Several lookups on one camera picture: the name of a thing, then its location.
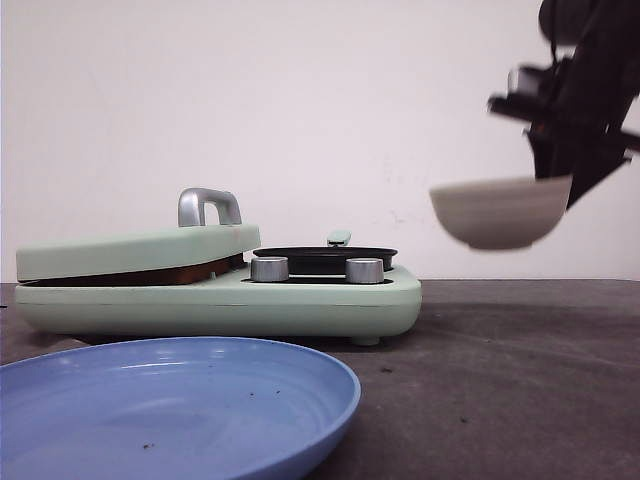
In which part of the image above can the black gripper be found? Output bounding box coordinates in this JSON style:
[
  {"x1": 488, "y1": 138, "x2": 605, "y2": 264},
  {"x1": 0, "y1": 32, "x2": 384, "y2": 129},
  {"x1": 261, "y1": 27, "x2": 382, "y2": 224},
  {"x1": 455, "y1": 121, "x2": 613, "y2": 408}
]
[{"x1": 487, "y1": 57, "x2": 639, "y2": 211}]

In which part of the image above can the beige ribbed bowl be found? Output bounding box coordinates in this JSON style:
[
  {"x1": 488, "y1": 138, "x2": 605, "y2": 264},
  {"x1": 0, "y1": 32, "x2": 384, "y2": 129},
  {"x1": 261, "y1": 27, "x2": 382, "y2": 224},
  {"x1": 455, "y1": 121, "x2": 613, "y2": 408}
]
[{"x1": 429, "y1": 175, "x2": 573, "y2": 251}]

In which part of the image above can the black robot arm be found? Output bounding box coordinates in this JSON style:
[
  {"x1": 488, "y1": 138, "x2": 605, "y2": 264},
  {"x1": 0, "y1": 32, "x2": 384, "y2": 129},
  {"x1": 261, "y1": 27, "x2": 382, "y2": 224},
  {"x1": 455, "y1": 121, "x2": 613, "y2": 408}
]
[{"x1": 488, "y1": 1, "x2": 639, "y2": 206}]

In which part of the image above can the mint green breakfast maker base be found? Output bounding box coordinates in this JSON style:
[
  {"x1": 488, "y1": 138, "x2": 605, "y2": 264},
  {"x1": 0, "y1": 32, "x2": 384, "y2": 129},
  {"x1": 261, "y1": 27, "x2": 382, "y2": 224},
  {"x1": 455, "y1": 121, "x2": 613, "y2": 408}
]
[{"x1": 15, "y1": 266, "x2": 422, "y2": 345}]

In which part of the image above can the silver right knob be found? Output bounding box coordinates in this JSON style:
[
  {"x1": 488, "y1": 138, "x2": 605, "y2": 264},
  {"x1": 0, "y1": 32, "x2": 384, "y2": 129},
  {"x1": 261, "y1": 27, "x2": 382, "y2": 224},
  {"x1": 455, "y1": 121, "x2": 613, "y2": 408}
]
[{"x1": 345, "y1": 258, "x2": 384, "y2": 285}]

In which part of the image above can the silver knob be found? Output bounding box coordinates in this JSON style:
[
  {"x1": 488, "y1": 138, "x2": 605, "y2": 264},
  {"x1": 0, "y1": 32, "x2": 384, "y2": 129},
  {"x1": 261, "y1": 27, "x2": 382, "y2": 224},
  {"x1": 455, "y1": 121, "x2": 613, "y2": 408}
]
[
  {"x1": 345, "y1": 258, "x2": 384, "y2": 285},
  {"x1": 250, "y1": 256, "x2": 289, "y2": 283}
]

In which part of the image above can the silver left knob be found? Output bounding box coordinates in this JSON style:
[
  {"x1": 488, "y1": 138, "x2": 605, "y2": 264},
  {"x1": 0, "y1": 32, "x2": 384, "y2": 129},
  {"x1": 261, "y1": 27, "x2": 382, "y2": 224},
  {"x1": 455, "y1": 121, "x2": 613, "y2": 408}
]
[{"x1": 250, "y1": 256, "x2": 289, "y2": 283}]

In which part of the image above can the blue plate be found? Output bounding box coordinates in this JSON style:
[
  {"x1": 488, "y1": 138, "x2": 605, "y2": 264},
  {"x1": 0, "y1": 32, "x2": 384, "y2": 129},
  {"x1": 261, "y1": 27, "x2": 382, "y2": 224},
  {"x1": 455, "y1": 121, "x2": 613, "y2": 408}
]
[{"x1": 1, "y1": 337, "x2": 361, "y2": 479}]

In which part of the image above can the black frying pan green handle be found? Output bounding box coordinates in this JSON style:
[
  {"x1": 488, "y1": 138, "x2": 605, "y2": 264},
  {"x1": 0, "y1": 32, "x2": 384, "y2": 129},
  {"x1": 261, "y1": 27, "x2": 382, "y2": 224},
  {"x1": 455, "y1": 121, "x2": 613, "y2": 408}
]
[{"x1": 253, "y1": 242, "x2": 398, "y2": 275}]

